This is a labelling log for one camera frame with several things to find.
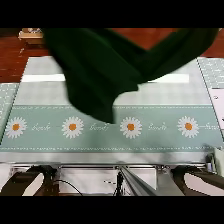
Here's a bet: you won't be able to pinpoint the silver frame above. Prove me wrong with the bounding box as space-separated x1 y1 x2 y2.
0 146 224 197

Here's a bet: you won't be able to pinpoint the black cable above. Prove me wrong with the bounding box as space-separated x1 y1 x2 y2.
53 179 84 197

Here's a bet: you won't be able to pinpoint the dark green T-shirt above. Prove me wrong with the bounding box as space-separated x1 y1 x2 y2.
41 28 220 125

